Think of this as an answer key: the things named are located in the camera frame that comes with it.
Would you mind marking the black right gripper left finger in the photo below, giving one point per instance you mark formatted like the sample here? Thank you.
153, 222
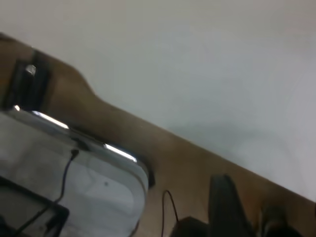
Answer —
227, 209

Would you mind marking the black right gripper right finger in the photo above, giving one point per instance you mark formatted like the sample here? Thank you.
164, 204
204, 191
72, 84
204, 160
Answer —
276, 222

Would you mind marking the shiny metal tray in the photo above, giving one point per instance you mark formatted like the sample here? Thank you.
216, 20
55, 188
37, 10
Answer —
98, 187

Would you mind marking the black rectangular frame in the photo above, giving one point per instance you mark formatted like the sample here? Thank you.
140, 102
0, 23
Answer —
53, 217

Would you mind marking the black clamp bracket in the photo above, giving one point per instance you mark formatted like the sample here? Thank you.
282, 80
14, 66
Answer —
29, 86

